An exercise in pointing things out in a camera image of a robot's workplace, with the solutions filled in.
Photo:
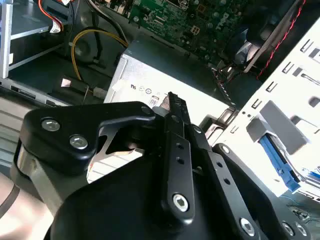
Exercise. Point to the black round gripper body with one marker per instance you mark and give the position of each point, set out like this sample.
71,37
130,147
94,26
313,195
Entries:
112,212

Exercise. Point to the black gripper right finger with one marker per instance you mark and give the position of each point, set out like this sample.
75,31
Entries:
220,175

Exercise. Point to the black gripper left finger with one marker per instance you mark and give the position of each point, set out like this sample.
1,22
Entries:
75,120

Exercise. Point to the hard disk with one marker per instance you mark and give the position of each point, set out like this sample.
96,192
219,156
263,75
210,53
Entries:
275,155

